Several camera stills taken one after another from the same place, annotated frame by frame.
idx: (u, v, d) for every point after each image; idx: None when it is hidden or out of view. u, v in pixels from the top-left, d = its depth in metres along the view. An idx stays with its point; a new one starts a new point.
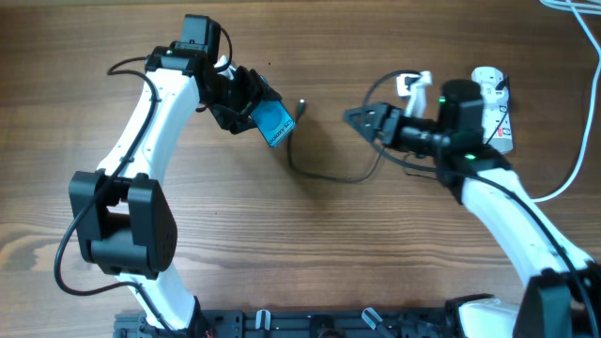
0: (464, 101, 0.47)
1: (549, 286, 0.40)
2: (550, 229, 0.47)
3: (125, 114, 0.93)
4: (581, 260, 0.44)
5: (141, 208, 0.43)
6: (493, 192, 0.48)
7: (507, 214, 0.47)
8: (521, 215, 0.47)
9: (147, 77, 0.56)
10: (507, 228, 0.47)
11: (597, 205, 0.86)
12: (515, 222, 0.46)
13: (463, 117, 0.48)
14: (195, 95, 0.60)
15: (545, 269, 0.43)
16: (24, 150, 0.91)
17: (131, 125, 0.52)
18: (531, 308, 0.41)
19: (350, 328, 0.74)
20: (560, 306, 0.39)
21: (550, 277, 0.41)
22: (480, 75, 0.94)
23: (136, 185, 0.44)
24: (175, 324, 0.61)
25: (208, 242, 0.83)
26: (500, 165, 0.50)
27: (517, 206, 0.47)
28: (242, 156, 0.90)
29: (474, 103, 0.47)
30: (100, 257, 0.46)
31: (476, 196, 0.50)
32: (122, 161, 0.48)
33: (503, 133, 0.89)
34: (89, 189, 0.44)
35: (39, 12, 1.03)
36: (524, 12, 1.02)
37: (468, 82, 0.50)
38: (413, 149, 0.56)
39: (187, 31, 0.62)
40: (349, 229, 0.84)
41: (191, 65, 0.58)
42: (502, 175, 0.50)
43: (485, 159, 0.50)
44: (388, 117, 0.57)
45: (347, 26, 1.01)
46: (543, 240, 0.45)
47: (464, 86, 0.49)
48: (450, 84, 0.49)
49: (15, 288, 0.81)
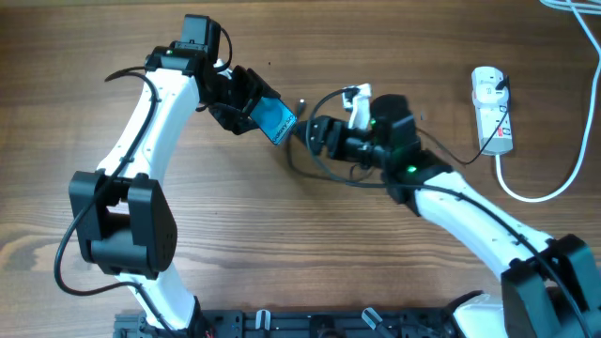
0: (396, 122, 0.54)
1: (522, 279, 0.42)
2: (505, 219, 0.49)
3: (125, 114, 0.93)
4: (541, 241, 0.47)
5: (141, 209, 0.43)
6: (442, 198, 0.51)
7: (462, 216, 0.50)
8: (475, 214, 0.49)
9: (147, 77, 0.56)
10: (465, 230, 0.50)
11: (597, 204, 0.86)
12: (470, 222, 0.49)
13: (394, 137, 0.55)
14: (195, 95, 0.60)
15: (512, 261, 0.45)
16: (24, 150, 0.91)
17: (131, 125, 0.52)
18: (509, 302, 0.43)
19: (350, 328, 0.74)
20: (535, 293, 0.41)
21: (519, 268, 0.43)
22: (480, 75, 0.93)
23: (136, 185, 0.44)
24: (175, 324, 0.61)
25: (208, 243, 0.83)
26: (441, 171, 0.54)
27: (470, 206, 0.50)
28: (242, 156, 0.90)
29: (402, 123, 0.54)
30: (100, 257, 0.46)
31: (430, 207, 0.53)
32: (122, 161, 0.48)
33: (503, 133, 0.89)
34: (89, 189, 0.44)
35: (39, 12, 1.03)
36: (524, 12, 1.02)
37: (394, 99, 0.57)
38: (359, 159, 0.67)
39: (187, 31, 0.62)
40: (349, 229, 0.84)
41: (190, 65, 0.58)
42: (446, 178, 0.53)
43: (426, 167, 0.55)
44: (333, 130, 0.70)
45: (347, 26, 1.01)
46: (501, 233, 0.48)
47: (391, 106, 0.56)
48: (377, 105, 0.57)
49: (15, 288, 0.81)
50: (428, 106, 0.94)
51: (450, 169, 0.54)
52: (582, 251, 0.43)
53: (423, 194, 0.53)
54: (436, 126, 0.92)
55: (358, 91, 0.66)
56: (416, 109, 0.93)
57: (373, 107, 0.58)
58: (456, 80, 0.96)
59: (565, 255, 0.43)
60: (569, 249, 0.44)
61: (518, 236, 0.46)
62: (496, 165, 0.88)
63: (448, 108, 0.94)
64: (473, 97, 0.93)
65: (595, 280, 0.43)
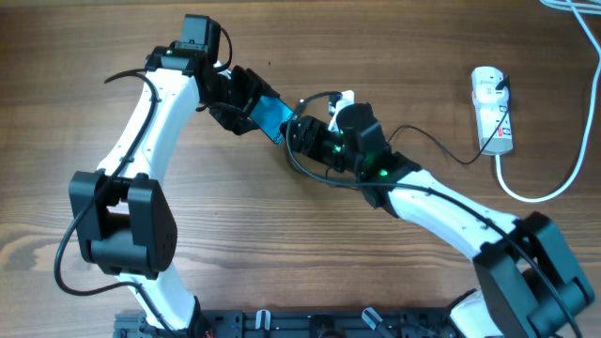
0: (363, 131, 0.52)
1: (492, 262, 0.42)
2: (473, 207, 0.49)
3: (125, 114, 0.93)
4: (508, 222, 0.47)
5: (140, 209, 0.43)
6: (415, 196, 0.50)
7: (434, 210, 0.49)
8: (445, 207, 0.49)
9: (147, 77, 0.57)
10: (438, 223, 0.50)
11: (597, 204, 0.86)
12: (441, 215, 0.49)
13: (364, 145, 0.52)
14: (195, 95, 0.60)
15: (482, 245, 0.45)
16: (24, 150, 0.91)
17: (131, 125, 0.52)
18: (485, 285, 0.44)
19: (350, 328, 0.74)
20: (508, 274, 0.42)
21: (490, 251, 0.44)
22: (480, 75, 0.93)
23: (136, 185, 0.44)
24: (175, 324, 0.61)
25: (208, 243, 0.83)
26: (411, 170, 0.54)
27: (440, 199, 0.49)
28: (241, 156, 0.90)
29: (370, 130, 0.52)
30: (99, 257, 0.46)
31: (404, 206, 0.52)
32: (122, 161, 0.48)
33: (503, 134, 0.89)
34: (89, 189, 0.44)
35: (39, 12, 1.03)
36: (524, 12, 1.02)
37: (362, 108, 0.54)
38: (333, 162, 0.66)
39: (186, 31, 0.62)
40: (349, 229, 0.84)
41: (190, 65, 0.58)
42: (415, 177, 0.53)
43: (396, 169, 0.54)
44: (311, 130, 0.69)
45: (347, 26, 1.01)
46: (470, 221, 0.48)
47: (358, 115, 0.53)
48: (344, 117, 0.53)
49: (15, 288, 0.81)
50: (428, 106, 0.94)
51: (419, 167, 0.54)
52: (548, 227, 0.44)
53: (395, 194, 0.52)
54: (436, 126, 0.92)
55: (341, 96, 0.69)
56: (416, 109, 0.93)
57: (337, 116, 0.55)
58: (456, 80, 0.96)
59: (533, 234, 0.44)
60: (536, 226, 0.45)
61: (486, 221, 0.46)
62: (496, 165, 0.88)
63: (448, 108, 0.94)
64: (473, 97, 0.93)
65: (565, 253, 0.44)
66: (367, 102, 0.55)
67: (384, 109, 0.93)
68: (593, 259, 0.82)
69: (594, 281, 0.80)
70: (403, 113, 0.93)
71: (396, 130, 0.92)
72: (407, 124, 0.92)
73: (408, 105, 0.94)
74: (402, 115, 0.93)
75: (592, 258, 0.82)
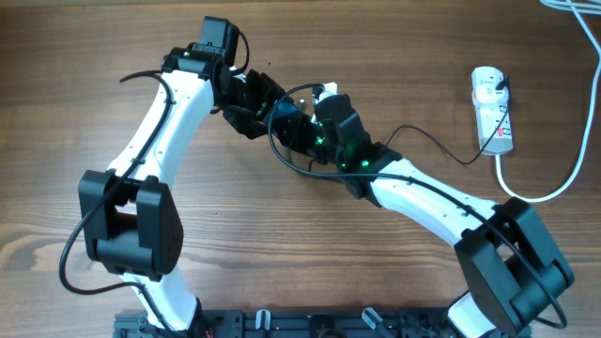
0: (341, 122, 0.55)
1: (473, 249, 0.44)
2: (454, 194, 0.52)
3: (124, 114, 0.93)
4: (488, 208, 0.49)
5: (142, 211, 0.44)
6: (395, 186, 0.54)
7: (414, 198, 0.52)
8: (423, 193, 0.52)
9: (163, 79, 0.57)
10: (417, 210, 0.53)
11: (597, 204, 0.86)
12: (420, 202, 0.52)
13: (343, 136, 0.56)
14: (210, 99, 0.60)
15: (463, 232, 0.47)
16: (24, 150, 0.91)
17: (145, 126, 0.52)
18: (468, 272, 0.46)
19: (350, 328, 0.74)
20: (488, 259, 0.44)
21: (470, 237, 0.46)
22: (480, 75, 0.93)
23: (146, 188, 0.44)
24: (176, 325, 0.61)
25: (208, 242, 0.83)
26: (392, 160, 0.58)
27: (420, 187, 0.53)
28: (242, 156, 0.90)
29: (346, 123, 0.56)
30: (104, 257, 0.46)
31: (386, 195, 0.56)
32: (133, 163, 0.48)
33: (503, 134, 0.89)
34: (100, 188, 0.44)
35: (38, 12, 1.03)
36: (524, 13, 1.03)
37: (338, 101, 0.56)
38: (315, 155, 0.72)
39: (206, 33, 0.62)
40: (349, 230, 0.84)
41: (206, 69, 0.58)
42: (396, 166, 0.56)
43: (377, 159, 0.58)
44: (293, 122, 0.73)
45: (347, 26, 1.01)
46: (450, 207, 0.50)
47: (334, 110, 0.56)
48: (321, 109, 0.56)
49: (15, 289, 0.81)
50: (428, 106, 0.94)
51: (399, 158, 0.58)
52: (527, 211, 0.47)
53: (377, 185, 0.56)
54: (436, 126, 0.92)
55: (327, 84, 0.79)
56: (415, 109, 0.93)
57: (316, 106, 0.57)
58: (456, 80, 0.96)
59: (513, 218, 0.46)
60: (515, 211, 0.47)
61: (466, 207, 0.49)
62: (496, 165, 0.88)
63: (448, 108, 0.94)
64: (473, 97, 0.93)
65: (543, 236, 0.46)
66: (346, 95, 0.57)
67: (384, 109, 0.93)
68: (593, 258, 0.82)
69: (594, 282, 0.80)
70: (403, 113, 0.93)
71: (395, 130, 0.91)
72: (407, 123, 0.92)
73: (408, 105, 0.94)
74: (402, 116, 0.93)
75: (591, 259, 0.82)
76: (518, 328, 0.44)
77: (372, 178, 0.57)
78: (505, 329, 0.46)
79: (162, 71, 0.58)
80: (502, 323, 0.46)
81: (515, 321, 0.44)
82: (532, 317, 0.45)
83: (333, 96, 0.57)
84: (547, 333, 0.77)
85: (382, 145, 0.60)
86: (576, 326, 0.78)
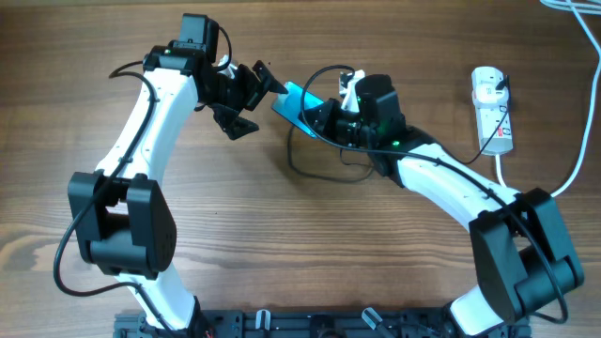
0: (379, 98, 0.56)
1: (488, 227, 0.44)
2: (478, 178, 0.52)
3: (125, 114, 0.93)
4: (510, 195, 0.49)
5: (138, 208, 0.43)
6: (423, 166, 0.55)
7: (438, 179, 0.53)
8: (450, 176, 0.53)
9: (146, 77, 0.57)
10: (440, 192, 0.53)
11: (597, 205, 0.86)
12: (444, 183, 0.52)
13: (380, 112, 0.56)
14: (194, 94, 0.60)
15: (480, 212, 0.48)
16: (24, 150, 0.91)
17: (130, 125, 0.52)
18: (479, 252, 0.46)
19: (350, 328, 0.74)
20: (500, 240, 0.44)
21: (487, 218, 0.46)
22: (480, 75, 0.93)
23: (136, 185, 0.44)
24: (175, 324, 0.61)
25: (208, 242, 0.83)
26: (423, 143, 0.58)
27: (446, 169, 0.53)
28: (243, 156, 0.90)
29: (386, 99, 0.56)
30: (98, 258, 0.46)
31: (410, 175, 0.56)
32: (121, 162, 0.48)
33: (503, 133, 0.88)
34: (88, 189, 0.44)
35: (39, 12, 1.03)
36: (524, 12, 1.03)
37: (378, 78, 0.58)
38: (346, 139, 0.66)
39: (185, 30, 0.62)
40: (348, 229, 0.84)
41: (188, 65, 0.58)
42: (427, 149, 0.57)
43: (409, 140, 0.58)
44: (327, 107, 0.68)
45: (346, 26, 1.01)
46: (472, 191, 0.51)
47: (375, 84, 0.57)
48: (362, 84, 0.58)
49: (14, 288, 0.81)
50: (427, 106, 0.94)
51: (430, 141, 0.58)
52: (547, 202, 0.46)
53: (403, 163, 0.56)
54: (436, 126, 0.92)
55: (353, 76, 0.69)
56: (415, 109, 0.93)
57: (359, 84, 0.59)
58: (456, 80, 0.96)
59: (532, 207, 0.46)
60: (534, 201, 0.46)
61: (487, 191, 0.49)
62: (495, 165, 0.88)
63: (447, 108, 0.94)
64: (473, 97, 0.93)
65: (560, 230, 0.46)
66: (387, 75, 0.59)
67: None
68: (593, 259, 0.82)
69: (594, 282, 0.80)
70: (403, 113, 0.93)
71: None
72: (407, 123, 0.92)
73: (408, 105, 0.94)
74: None
75: (591, 259, 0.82)
76: (518, 314, 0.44)
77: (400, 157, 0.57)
78: (506, 315, 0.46)
79: (145, 70, 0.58)
80: (504, 309, 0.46)
81: (516, 307, 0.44)
82: (534, 309, 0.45)
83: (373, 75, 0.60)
84: (547, 333, 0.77)
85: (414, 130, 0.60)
86: (577, 326, 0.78)
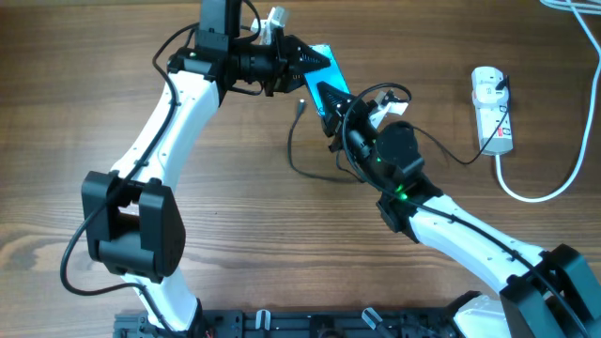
0: (403, 167, 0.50)
1: (519, 296, 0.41)
2: (499, 237, 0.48)
3: (125, 115, 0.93)
4: (535, 255, 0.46)
5: (150, 215, 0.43)
6: (437, 222, 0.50)
7: (454, 238, 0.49)
8: (470, 236, 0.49)
9: (170, 78, 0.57)
10: (461, 252, 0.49)
11: (596, 204, 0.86)
12: (464, 244, 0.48)
13: (404, 177, 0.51)
14: (215, 99, 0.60)
15: (509, 278, 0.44)
16: (23, 149, 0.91)
17: (149, 127, 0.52)
18: (514, 322, 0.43)
19: (349, 328, 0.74)
20: (536, 309, 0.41)
21: (516, 284, 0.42)
22: (480, 75, 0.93)
23: (148, 191, 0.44)
24: (176, 325, 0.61)
25: (208, 242, 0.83)
26: (430, 196, 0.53)
27: (464, 227, 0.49)
28: (242, 156, 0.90)
29: (412, 167, 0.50)
30: (105, 257, 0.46)
31: (426, 232, 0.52)
32: (136, 166, 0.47)
33: (503, 134, 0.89)
34: (102, 190, 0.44)
35: (38, 12, 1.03)
36: (524, 13, 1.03)
37: (406, 139, 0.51)
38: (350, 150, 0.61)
39: (206, 18, 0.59)
40: (349, 229, 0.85)
41: (211, 70, 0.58)
42: (439, 202, 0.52)
43: (417, 193, 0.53)
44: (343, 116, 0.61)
45: (347, 26, 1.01)
46: (495, 252, 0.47)
47: (400, 147, 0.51)
48: (387, 144, 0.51)
49: (14, 289, 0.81)
50: (428, 106, 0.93)
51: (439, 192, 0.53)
52: (577, 261, 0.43)
53: (415, 219, 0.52)
54: (436, 126, 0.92)
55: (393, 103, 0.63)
56: (415, 108, 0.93)
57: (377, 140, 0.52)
58: (456, 80, 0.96)
59: (562, 267, 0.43)
60: (563, 259, 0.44)
61: (512, 253, 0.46)
62: (496, 165, 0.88)
63: (447, 108, 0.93)
64: (473, 97, 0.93)
65: (593, 286, 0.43)
66: (410, 133, 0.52)
67: None
68: (593, 259, 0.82)
69: None
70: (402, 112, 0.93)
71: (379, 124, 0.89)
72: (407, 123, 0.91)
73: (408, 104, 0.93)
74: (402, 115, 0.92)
75: (591, 258, 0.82)
76: None
77: (411, 213, 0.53)
78: None
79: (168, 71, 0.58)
80: None
81: None
82: None
83: (398, 125, 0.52)
84: None
85: (423, 174, 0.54)
86: None
